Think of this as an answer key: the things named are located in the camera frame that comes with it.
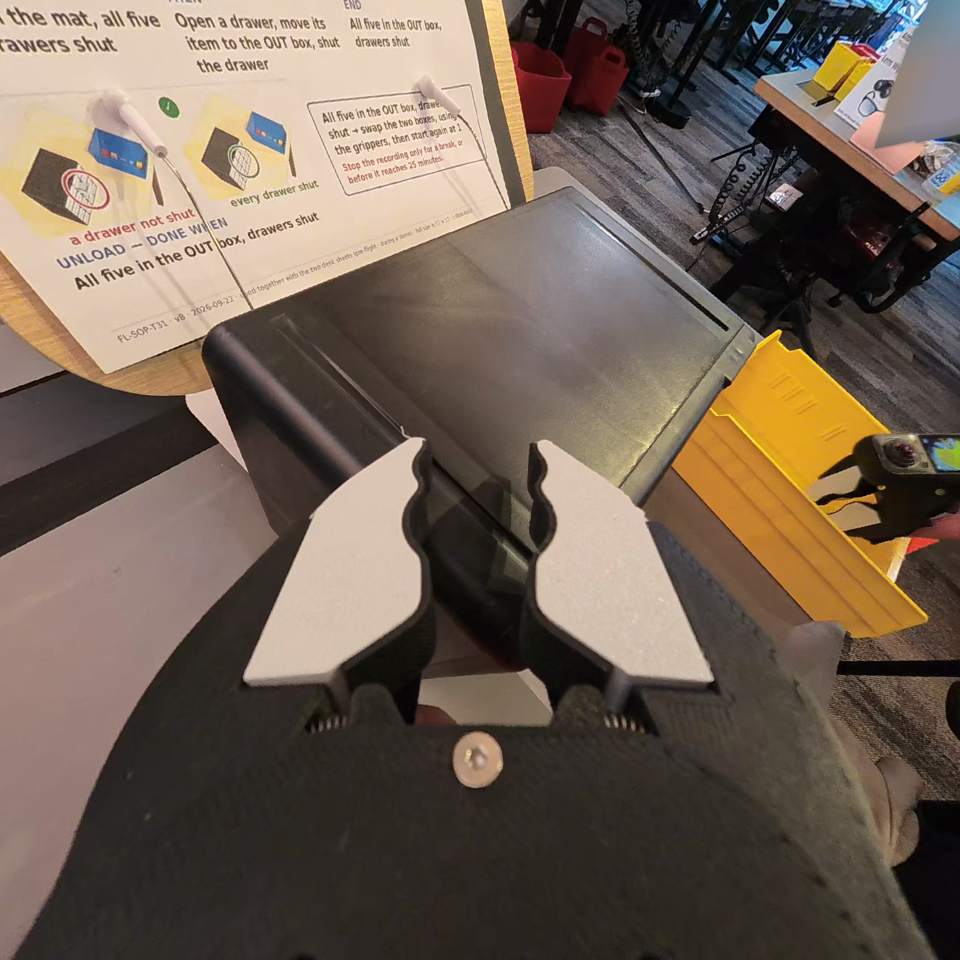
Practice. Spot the black drawer cabinet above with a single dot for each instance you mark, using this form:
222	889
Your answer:
487	337

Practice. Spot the wooden table with black frame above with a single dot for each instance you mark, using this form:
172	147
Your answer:
780	90

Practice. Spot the small printed sheet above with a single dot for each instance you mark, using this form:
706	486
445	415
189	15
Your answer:
874	97

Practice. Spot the large yellow bin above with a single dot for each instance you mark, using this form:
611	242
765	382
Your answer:
787	450

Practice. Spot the white peg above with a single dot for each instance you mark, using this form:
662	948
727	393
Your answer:
127	116
435	88

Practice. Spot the small yellow bin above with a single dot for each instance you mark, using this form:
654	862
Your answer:
855	75
832	67

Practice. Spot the instruction sheet on wooden board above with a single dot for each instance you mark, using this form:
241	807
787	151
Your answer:
150	379

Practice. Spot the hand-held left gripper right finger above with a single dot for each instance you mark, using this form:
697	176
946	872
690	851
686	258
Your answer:
615	592

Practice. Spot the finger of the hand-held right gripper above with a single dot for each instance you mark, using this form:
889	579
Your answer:
847	506
840	466

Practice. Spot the white instruction sheet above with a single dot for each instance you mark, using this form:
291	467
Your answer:
390	217

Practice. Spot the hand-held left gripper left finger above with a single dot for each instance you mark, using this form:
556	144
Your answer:
337	585

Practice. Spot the white desk sheet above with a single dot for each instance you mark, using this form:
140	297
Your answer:
214	427

